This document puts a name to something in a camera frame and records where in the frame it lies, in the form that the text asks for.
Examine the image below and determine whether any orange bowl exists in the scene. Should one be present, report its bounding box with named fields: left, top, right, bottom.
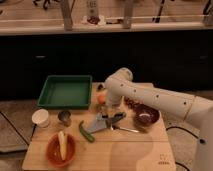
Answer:
left=46, top=131, right=75, bottom=168

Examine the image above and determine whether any metal spoon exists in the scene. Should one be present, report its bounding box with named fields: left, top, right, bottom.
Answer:
left=112, top=125, right=139, bottom=133

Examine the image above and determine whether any wooden board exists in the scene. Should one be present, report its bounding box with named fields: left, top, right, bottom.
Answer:
left=22, top=88, right=176, bottom=171

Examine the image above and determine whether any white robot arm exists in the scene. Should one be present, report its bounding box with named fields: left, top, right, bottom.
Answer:
left=105, top=68, right=213, bottom=171

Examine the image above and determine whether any dark red bowl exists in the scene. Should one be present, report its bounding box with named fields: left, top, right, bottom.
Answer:
left=134, top=106, right=160, bottom=127

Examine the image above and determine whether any white paper cup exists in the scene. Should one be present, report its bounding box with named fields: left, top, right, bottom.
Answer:
left=32, top=109, right=50, bottom=128

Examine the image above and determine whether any green plastic tray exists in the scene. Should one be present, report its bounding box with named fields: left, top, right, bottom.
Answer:
left=37, top=75, right=92, bottom=110

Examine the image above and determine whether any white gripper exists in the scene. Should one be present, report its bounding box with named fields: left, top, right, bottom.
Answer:
left=106, top=93, right=122, bottom=115

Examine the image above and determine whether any blue sponge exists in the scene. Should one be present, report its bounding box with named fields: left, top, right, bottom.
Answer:
left=106, top=112, right=126, bottom=127

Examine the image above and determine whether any grey blue cloth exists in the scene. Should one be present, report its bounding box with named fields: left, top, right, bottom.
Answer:
left=86, top=113, right=108, bottom=134

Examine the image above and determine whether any orange fruit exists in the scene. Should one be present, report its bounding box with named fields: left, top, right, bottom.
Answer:
left=97, top=93, right=106, bottom=104

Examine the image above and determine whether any brown grapes cluster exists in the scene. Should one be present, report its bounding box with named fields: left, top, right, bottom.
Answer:
left=124, top=97, right=140, bottom=109

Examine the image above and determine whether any small metal cup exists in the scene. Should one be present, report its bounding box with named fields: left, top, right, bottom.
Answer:
left=58, top=110, right=71, bottom=126

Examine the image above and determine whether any green chili pepper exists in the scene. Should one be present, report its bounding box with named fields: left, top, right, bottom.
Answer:
left=79, top=121, right=95, bottom=143

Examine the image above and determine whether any black cable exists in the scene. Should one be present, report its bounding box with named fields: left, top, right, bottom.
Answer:
left=0, top=111, right=37, bottom=148

